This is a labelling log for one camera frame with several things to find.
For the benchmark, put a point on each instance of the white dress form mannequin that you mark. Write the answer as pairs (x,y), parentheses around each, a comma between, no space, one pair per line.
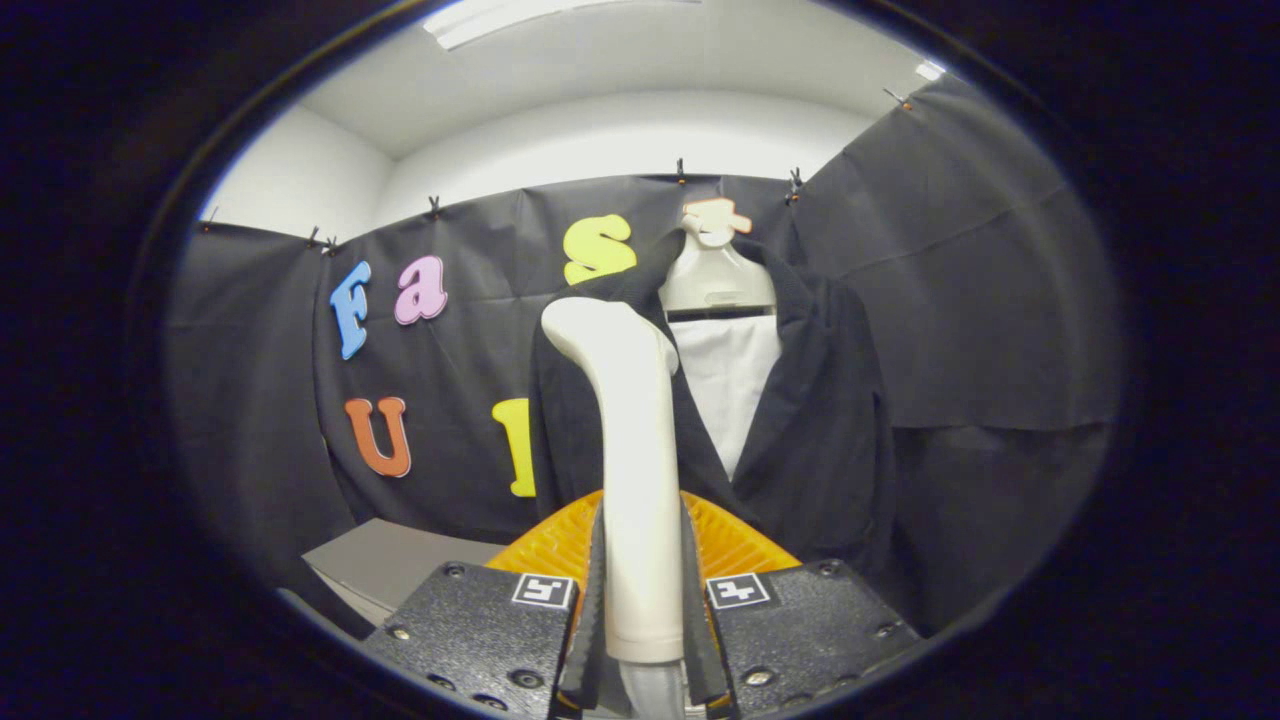
(730,390)

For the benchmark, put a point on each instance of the black backdrop cloth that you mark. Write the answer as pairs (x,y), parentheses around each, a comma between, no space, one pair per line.
(1000,350)

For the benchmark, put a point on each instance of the ceiling light panel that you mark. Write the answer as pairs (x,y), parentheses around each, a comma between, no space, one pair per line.
(480,20)

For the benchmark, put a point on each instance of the white garment steamer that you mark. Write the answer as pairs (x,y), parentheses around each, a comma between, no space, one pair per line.
(640,480)

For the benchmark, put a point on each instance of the grey metal cabinet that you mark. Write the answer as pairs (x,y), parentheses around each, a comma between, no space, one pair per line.
(400,560)

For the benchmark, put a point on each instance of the black button jacket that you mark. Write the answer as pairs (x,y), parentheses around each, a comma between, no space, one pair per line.
(820,440)

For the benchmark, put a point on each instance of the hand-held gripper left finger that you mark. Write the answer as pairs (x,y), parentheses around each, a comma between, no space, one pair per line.
(590,660)

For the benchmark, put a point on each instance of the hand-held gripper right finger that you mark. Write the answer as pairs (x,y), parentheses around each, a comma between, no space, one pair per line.
(697,660)

